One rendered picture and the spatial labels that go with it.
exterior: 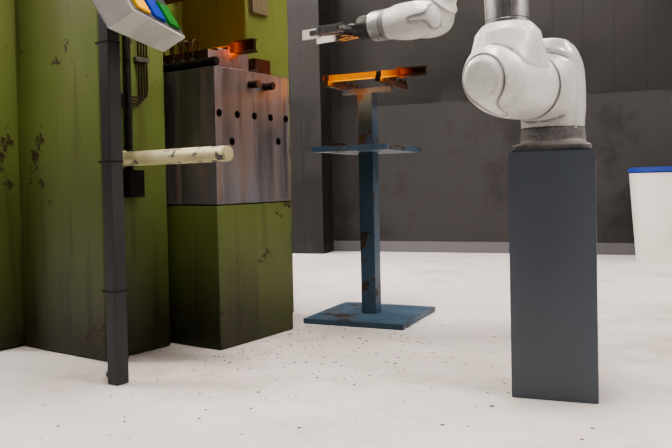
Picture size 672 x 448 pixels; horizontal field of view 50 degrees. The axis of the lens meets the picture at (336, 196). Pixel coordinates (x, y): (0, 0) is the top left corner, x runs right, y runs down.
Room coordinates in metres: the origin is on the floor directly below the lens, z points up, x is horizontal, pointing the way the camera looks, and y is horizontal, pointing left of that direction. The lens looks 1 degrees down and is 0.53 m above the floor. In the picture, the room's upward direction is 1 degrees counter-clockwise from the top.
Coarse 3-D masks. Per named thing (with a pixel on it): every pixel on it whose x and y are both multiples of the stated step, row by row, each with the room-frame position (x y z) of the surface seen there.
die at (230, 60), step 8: (216, 48) 2.41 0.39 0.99; (224, 48) 2.46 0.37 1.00; (168, 56) 2.47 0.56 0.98; (176, 56) 2.45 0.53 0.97; (184, 56) 2.43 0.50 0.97; (200, 56) 2.39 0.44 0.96; (208, 56) 2.37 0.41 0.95; (224, 56) 2.43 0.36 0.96; (232, 56) 2.46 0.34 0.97; (240, 56) 2.50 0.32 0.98; (224, 64) 2.43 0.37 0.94; (232, 64) 2.46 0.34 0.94; (240, 64) 2.50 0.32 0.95; (248, 64) 2.53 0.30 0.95
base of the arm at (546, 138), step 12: (528, 132) 1.77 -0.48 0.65; (540, 132) 1.75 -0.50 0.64; (552, 132) 1.73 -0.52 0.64; (564, 132) 1.73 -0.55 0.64; (576, 132) 1.74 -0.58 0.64; (528, 144) 1.75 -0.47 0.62; (540, 144) 1.74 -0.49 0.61; (552, 144) 1.73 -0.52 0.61; (564, 144) 1.72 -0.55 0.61; (576, 144) 1.70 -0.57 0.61; (588, 144) 1.70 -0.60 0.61
